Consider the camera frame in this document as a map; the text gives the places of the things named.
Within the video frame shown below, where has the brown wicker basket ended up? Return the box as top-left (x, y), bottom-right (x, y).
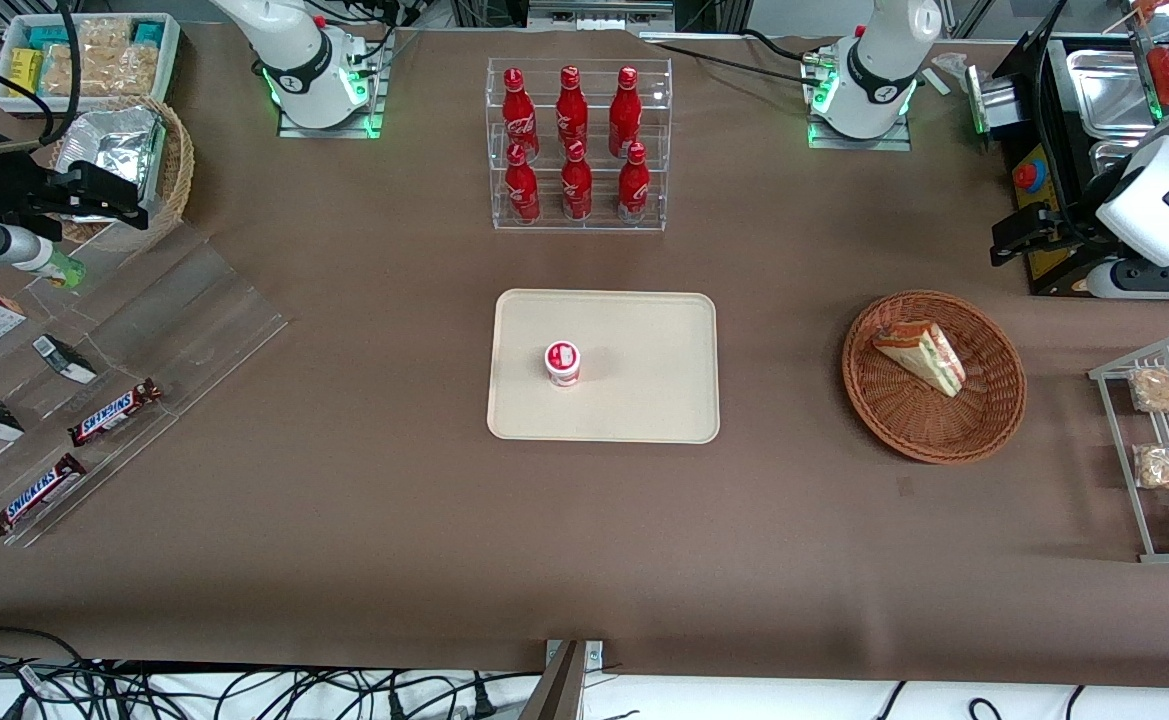
top-left (841, 290), bottom-right (1028, 465)

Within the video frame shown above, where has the beige plastic tray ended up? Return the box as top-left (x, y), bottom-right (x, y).
top-left (486, 289), bottom-right (721, 444)

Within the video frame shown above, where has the aluminium frame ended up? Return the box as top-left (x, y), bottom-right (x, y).
top-left (449, 0), bottom-right (750, 43)

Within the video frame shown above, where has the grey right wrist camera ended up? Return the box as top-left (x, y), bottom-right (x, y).
top-left (0, 225), bottom-right (57, 273)

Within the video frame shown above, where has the large steel pan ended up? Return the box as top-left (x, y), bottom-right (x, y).
top-left (1064, 48), bottom-right (1160, 141)

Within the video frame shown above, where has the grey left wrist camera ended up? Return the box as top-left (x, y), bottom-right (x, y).
top-left (1087, 258), bottom-right (1169, 301)

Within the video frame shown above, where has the clear acrylic bottle rack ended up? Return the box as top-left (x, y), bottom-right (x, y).
top-left (487, 57), bottom-right (673, 233)

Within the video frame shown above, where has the silver metal bracket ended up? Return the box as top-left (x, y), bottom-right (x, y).
top-left (546, 640), bottom-right (605, 691)

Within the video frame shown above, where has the yellow emergency stop box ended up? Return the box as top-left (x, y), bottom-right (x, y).
top-left (1014, 145), bottom-right (1080, 281)

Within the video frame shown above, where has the brown Snickers bar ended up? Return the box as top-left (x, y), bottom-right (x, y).
top-left (67, 378), bottom-right (163, 447)
top-left (0, 453), bottom-right (88, 541)

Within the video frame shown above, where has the small steel pan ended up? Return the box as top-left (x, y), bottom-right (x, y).
top-left (1089, 140), bottom-right (1145, 183)

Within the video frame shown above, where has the triangle sandwich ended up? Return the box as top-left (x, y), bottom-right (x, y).
top-left (871, 320), bottom-right (967, 398)

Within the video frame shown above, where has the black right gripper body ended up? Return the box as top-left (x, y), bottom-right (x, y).
top-left (0, 146), bottom-right (95, 220)

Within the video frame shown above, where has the light tan wicker basket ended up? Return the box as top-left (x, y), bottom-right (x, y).
top-left (49, 95), bottom-right (195, 253)

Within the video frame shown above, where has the clear acrylic stepped display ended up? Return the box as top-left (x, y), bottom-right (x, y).
top-left (0, 225), bottom-right (290, 549)

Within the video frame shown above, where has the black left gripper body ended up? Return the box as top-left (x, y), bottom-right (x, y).
top-left (1049, 175), bottom-right (1131, 263)

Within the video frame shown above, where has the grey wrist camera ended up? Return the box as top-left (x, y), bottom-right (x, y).
top-left (1087, 258), bottom-right (1169, 301)
top-left (0, 225), bottom-right (57, 273)

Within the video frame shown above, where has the silver foil bag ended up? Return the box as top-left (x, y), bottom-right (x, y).
top-left (62, 105), bottom-right (167, 226)

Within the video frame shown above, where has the brown table cloth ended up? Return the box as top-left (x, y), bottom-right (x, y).
top-left (0, 22), bottom-right (1169, 691)

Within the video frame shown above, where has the clear nut snack bag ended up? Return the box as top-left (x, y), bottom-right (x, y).
top-left (72, 17), bottom-right (137, 49)
top-left (42, 42), bottom-right (161, 98)

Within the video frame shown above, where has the dark camera mount pole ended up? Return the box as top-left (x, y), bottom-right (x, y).
top-left (519, 640), bottom-right (587, 720)

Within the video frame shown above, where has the red white yogurt bottle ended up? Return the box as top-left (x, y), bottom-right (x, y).
top-left (544, 341), bottom-right (583, 388)

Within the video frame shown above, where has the small silver metal device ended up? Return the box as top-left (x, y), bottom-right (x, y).
top-left (964, 75), bottom-right (1020, 136)

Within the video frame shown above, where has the crumpled clear plastic wrapper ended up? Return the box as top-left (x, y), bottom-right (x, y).
top-left (924, 52), bottom-right (977, 97)

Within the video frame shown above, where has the orange food skewer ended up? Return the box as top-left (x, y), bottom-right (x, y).
top-left (1104, 0), bottom-right (1167, 31)

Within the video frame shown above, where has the yellow snack packet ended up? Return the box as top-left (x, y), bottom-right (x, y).
top-left (9, 48), bottom-right (45, 99)

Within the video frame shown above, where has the red cola bottle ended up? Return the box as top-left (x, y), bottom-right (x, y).
top-left (617, 142), bottom-right (651, 224)
top-left (501, 67), bottom-right (541, 161)
top-left (560, 140), bottom-right (594, 221)
top-left (556, 65), bottom-right (590, 151)
top-left (609, 66), bottom-right (642, 159)
top-left (504, 142), bottom-right (542, 224)

